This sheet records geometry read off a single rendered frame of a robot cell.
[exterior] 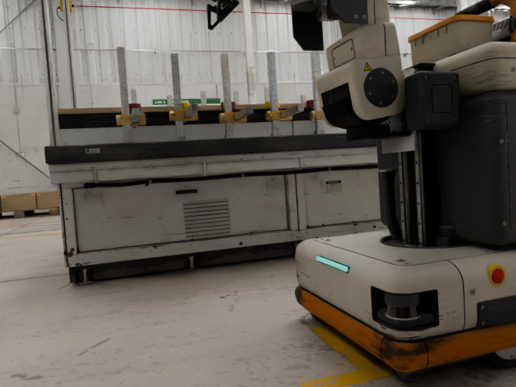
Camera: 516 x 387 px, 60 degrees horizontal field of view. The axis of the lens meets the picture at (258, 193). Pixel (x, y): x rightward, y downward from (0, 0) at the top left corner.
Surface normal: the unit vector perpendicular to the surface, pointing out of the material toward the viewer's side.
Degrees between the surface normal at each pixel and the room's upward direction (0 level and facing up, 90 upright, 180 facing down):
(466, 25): 92
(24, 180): 90
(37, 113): 90
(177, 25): 90
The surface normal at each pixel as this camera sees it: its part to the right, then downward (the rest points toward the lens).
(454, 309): 0.31, 0.03
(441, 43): -0.95, 0.11
